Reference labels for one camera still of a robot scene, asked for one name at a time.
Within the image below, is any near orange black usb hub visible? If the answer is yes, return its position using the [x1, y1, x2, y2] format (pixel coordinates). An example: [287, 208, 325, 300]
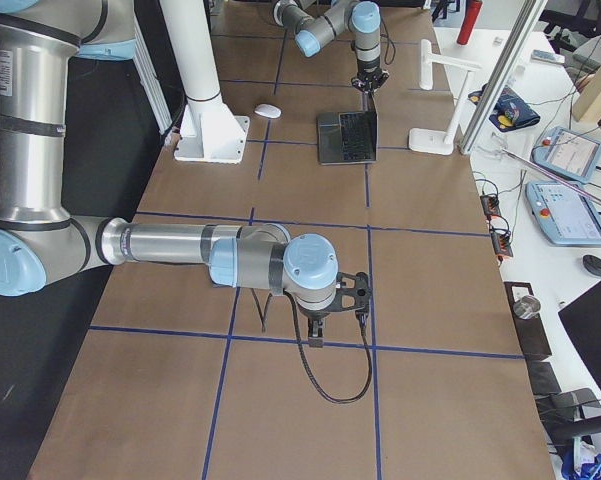
[490, 229, 513, 261]

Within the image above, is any white desk lamp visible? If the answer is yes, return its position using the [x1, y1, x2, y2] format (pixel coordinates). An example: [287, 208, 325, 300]
[407, 39, 483, 156]

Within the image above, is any black mouse on side desk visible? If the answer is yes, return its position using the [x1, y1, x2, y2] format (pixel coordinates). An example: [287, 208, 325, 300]
[582, 254, 601, 278]

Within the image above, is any grey laptop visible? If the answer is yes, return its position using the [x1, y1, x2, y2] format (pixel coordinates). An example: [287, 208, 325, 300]
[317, 94, 378, 165]

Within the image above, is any far orange black usb hub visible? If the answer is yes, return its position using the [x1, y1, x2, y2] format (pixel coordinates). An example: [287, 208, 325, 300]
[480, 194, 501, 220]

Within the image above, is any orange black usb hub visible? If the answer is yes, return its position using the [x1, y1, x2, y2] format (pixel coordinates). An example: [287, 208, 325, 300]
[480, 194, 501, 220]
[490, 229, 513, 261]

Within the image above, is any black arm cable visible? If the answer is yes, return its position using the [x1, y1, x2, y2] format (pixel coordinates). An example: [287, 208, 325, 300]
[252, 287, 373, 405]

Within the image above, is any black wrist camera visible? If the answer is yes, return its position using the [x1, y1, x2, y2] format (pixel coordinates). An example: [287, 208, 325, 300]
[335, 272, 372, 328]

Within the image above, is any aluminium frame post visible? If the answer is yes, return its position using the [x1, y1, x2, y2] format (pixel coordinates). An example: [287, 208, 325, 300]
[459, 0, 547, 155]

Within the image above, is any far blue teach pendant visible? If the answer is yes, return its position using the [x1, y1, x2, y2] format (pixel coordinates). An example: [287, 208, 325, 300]
[532, 127, 601, 184]

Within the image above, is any silver metal cup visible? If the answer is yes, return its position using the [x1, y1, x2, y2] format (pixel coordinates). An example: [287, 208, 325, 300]
[512, 295, 541, 320]

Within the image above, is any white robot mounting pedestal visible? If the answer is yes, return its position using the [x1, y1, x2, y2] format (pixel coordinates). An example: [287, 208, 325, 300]
[160, 0, 250, 164]

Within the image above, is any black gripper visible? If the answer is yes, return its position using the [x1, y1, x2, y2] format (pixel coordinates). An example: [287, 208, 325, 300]
[351, 68, 389, 92]
[300, 306, 331, 347]

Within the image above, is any red bottle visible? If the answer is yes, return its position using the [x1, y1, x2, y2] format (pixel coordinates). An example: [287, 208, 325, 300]
[456, 0, 483, 45]

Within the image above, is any white computer mouse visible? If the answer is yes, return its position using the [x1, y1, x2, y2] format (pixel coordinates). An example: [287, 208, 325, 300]
[254, 103, 282, 119]

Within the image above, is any colourful blue pouch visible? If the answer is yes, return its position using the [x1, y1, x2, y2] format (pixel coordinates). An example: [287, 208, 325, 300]
[489, 86, 541, 133]

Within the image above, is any black box with label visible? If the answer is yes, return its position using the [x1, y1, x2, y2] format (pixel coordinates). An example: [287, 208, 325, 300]
[504, 281, 552, 361]

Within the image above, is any near blue teach pendant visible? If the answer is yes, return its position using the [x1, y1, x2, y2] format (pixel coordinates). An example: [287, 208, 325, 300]
[525, 181, 601, 247]

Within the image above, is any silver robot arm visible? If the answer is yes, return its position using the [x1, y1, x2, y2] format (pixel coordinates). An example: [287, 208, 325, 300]
[273, 1, 389, 97]
[0, 60, 346, 356]

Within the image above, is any blue teach pendant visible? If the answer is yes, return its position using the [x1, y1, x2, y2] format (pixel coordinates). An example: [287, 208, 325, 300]
[532, 127, 601, 184]
[525, 181, 601, 247]

